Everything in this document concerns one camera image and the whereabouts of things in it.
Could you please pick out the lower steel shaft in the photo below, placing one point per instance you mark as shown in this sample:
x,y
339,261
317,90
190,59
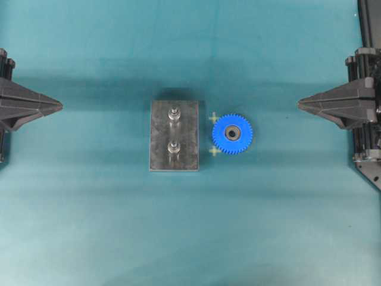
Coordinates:
x,y
174,147

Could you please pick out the large blue plastic gear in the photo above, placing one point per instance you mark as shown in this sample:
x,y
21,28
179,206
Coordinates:
x,y
232,134

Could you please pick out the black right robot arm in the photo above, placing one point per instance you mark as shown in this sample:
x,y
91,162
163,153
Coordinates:
x,y
369,15

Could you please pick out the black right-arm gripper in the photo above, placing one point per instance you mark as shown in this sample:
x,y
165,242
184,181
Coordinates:
x,y
345,107

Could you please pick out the upper steel shaft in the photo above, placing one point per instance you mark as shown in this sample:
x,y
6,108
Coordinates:
x,y
174,114

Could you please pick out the grey metal base plate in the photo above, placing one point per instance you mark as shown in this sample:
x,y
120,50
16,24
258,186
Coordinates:
x,y
185,131

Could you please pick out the steel shaft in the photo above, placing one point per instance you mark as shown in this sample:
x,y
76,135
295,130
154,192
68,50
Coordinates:
x,y
174,114
174,147

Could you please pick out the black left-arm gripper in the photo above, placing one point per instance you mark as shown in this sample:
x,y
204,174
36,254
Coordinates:
x,y
22,104

